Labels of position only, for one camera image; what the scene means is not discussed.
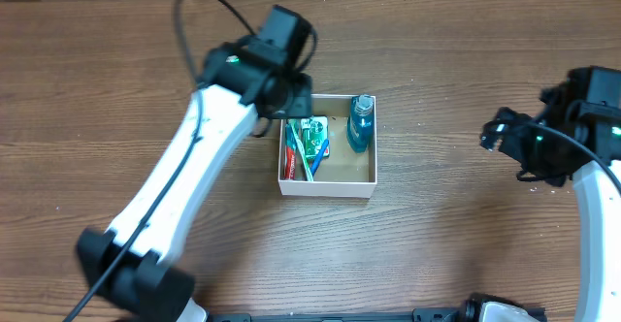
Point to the blue disposable razor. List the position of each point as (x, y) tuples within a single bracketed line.
[(320, 155)]

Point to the green toothpaste tube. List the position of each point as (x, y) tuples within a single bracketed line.
[(290, 153)]

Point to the white cardboard box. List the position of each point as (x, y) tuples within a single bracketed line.
[(344, 173)]

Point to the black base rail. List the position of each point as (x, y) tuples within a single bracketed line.
[(426, 314)]

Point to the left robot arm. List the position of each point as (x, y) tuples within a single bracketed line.
[(132, 263)]

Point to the green toothbrush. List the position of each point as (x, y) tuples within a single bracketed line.
[(300, 148)]

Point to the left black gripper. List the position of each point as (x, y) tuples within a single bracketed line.
[(295, 97)]

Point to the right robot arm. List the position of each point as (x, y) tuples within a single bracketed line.
[(576, 139)]

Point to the blue mouthwash bottle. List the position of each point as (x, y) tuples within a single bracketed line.
[(361, 122)]

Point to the green white soap packet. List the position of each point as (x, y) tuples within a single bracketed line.
[(314, 132)]

